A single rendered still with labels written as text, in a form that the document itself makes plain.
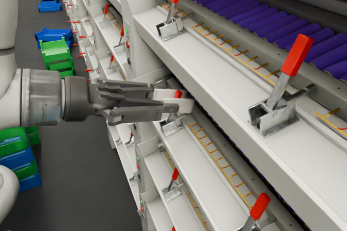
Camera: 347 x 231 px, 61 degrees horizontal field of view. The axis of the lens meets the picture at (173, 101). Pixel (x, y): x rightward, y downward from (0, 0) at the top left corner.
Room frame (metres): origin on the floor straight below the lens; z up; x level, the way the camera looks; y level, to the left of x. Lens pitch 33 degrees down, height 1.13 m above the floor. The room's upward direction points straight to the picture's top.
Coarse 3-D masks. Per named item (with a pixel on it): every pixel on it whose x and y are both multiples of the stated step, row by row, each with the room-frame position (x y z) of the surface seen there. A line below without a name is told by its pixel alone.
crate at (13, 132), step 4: (8, 128) 0.98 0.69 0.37; (12, 128) 0.99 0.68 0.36; (16, 128) 0.99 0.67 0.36; (20, 128) 1.00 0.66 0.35; (0, 132) 0.96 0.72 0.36; (4, 132) 0.97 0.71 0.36; (8, 132) 0.98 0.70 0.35; (12, 132) 0.98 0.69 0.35; (16, 132) 0.99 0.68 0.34; (20, 132) 1.00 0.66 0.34; (24, 132) 1.01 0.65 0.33; (0, 136) 0.96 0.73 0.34; (4, 136) 0.97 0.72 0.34; (8, 136) 0.97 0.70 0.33; (12, 136) 0.98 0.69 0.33; (16, 136) 0.99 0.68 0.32; (0, 140) 0.96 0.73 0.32
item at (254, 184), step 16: (192, 112) 0.48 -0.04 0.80; (192, 128) 0.45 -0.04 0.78; (208, 128) 0.43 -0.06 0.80; (208, 144) 0.40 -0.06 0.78; (224, 144) 0.38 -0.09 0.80; (240, 160) 0.34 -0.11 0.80; (240, 176) 0.33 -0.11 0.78; (256, 176) 0.31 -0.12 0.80; (256, 192) 0.28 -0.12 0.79; (272, 208) 0.25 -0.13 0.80; (288, 224) 0.23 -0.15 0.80
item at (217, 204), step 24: (168, 72) 0.64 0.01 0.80; (192, 120) 0.49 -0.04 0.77; (168, 144) 0.43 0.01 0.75; (192, 144) 0.42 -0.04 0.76; (192, 168) 0.37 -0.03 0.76; (192, 192) 0.33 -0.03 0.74; (216, 192) 0.31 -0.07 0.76; (240, 192) 0.30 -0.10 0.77; (216, 216) 0.27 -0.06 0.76; (240, 216) 0.27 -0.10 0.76; (264, 216) 0.26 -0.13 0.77
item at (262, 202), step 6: (258, 198) 0.24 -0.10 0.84; (264, 198) 0.23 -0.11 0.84; (258, 204) 0.23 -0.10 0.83; (264, 204) 0.23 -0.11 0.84; (252, 210) 0.23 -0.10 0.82; (258, 210) 0.23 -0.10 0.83; (264, 210) 0.23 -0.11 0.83; (252, 216) 0.23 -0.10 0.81; (258, 216) 0.23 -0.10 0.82; (246, 222) 0.23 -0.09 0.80; (252, 222) 0.23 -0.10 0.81; (246, 228) 0.23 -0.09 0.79
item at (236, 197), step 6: (180, 120) 0.49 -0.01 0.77; (186, 126) 0.47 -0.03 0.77; (192, 138) 0.44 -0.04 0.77; (198, 144) 0.41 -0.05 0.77; (204, 150) 0.40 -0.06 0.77; (210, 162) 0.37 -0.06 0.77; (216, 168) 0.35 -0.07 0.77; (222, 174) 0.34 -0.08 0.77; (222, 180) 0.33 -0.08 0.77; (228, 186) 0.31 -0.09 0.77; (234, 192) 0.30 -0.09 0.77; (234, 198) 0.30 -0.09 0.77; (240, 198) 0.29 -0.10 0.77; (240, 204) 0.28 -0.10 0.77; (246, 210) 0.27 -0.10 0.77
